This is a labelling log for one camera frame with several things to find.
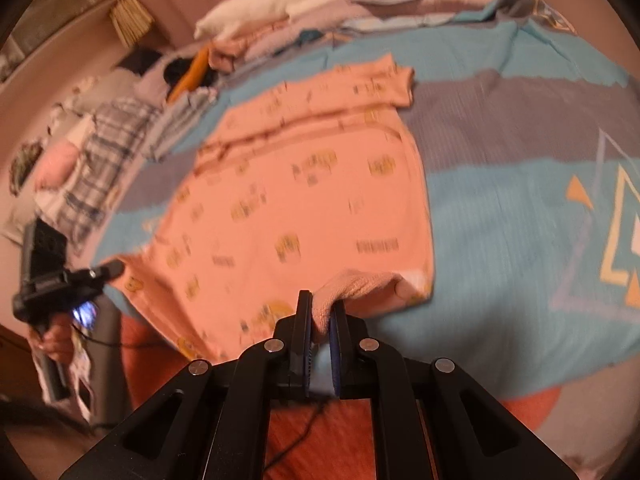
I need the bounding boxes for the black garment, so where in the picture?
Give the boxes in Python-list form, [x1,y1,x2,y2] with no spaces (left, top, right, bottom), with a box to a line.
[163,58,218,90]

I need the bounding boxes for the dusty pink garment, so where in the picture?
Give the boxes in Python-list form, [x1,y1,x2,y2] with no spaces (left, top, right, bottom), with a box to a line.
[207,24,278,75]

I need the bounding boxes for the blue grey patterned duvet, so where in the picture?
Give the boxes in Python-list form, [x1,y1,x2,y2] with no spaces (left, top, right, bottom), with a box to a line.
[98,0,639,398]

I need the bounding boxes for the stack of books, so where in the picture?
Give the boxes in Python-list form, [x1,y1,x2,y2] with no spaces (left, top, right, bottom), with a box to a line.
[110,0,154,48]

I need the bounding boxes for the folded grey garment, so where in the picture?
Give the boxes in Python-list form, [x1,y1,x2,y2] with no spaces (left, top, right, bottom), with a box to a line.
[141,88,218,162]

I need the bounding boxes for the white goose plush toy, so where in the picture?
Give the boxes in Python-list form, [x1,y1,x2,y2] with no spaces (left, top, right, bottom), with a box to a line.
[193,0,333,40]

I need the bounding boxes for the mustard orange garment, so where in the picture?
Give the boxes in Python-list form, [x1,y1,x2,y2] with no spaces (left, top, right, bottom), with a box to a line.
[166,47,209,105]

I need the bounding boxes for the person left hand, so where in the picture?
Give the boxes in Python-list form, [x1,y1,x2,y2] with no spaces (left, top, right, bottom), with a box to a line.
[27,313,74,365]

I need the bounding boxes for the peach cartoon print garment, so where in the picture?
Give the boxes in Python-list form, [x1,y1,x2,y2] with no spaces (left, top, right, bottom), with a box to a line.
[114,55,435,363]

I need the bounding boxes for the plaid grey pillow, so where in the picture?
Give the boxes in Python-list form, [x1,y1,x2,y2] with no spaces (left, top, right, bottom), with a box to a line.
[34,98,160,252]

